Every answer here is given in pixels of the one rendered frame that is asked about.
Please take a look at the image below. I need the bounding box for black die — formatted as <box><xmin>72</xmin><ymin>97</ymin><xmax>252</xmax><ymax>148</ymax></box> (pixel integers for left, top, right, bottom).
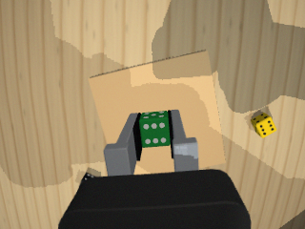
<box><xmin>78</xmin><ymin>173</ymin><xmax>94</xmax><ymax>189</ymax></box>

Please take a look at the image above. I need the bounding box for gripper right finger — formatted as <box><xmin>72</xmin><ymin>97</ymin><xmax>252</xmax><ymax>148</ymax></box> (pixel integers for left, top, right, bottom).
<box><xmin>168</xmin><ymin>110</ymin><xmax>199</xmax><ymax>172</ymax></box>

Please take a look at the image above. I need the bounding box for tan square mat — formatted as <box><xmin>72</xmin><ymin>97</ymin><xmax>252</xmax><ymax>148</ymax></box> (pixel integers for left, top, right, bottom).
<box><xmin>88</xmin><ymin>51</ymin><xmax>226</xmax><ymax>175</ymax></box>

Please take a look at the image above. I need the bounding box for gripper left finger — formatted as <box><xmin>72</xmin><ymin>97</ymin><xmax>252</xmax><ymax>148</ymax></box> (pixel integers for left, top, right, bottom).
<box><xmin>103</xmin><ymin>113</ymin><xmax>143</xmax><ymax>176</ymax></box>

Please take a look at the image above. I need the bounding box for yellow die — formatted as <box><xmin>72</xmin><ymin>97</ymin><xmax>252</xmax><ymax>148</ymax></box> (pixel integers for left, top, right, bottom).
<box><xmin>251</xmin><ymin>113</ymin><xmax>276</xmax><ymax>138</ymax></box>

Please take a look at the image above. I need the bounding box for green die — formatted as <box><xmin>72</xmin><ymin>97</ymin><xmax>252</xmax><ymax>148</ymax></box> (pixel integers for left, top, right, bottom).
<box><xmin>139</xmin><ymin>111</ymin><xmax>171</xmax><ymax>148</ymax></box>

